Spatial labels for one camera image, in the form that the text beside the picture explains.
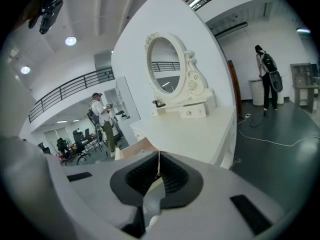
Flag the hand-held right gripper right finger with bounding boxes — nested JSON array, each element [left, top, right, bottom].
[[159, 151, 204, 209]]

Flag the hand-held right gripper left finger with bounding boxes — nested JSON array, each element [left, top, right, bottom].
[[109, 151, 160, 208]]

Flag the white ornate table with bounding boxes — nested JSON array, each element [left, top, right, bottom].
[[129, 31, 238, 171]]

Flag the person's left white perforated shoe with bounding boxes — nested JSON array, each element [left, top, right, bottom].
[[145, 215, 160, 233]]

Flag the group of black office chairs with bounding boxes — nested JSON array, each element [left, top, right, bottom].
[[37, 128, 102, 166]]

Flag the small potted plant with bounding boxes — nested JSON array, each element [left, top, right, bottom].
[[151, 98, 167, 109]]

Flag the white shelf cabinet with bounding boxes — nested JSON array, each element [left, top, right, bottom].
[[114, 75, 141, 130]]

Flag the brown wooden staircase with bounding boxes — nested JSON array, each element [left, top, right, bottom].
[[227, 59, 244, 119]]

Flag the oval white framed mirror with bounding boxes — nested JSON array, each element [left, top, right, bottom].
[[144, 31, 216, 107]]

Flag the grey wooden desk hutch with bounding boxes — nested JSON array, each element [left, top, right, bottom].
[[289, 62, 320, 114]]

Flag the white ceiling air conditioner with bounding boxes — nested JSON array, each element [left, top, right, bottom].
[[6, 47, 20, 65]]

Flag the long white floor cable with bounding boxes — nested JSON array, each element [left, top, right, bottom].
[[237, 129, 320, 148]]

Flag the black floor cable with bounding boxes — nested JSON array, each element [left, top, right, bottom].
[[248, 108, 268, 129]]

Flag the white round pedestal cabinet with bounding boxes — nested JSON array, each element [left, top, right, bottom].
[[247, 75, 285, 107]]

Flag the long wall air conditioner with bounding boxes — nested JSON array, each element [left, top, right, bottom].
[[213, 21, 249, 40]]

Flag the black head-worn camera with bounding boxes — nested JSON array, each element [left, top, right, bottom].
[[28, 0, 64, 35]]

